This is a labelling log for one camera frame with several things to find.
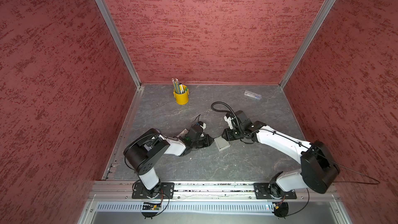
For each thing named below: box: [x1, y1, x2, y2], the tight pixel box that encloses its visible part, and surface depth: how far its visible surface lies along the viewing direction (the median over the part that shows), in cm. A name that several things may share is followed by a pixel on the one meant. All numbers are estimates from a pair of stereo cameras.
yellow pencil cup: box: [173, 85, 190, 106], surface depth 108 cm
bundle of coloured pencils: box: [171, 77, 189, 94], surface depth 105 cm
